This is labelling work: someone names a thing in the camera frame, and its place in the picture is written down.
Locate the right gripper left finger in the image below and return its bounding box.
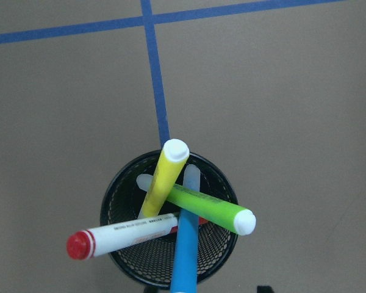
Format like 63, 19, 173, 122
143, 286, 159, 293

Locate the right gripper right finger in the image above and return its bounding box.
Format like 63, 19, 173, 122
256, 285, 271, 293

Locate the blue highlighter pen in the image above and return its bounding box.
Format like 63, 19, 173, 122
170, 164, 201, 293

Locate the green highlighter pen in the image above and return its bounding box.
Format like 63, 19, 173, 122
140, 184, 256, 236

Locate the red white marker pen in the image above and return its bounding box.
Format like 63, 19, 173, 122
66, 213, 179, 260

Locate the yellow highlighter pen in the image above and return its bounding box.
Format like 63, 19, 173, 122
138, 139, 190, 219

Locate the black mesh pen cup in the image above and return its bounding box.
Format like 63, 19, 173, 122
100, 150, 238, 292

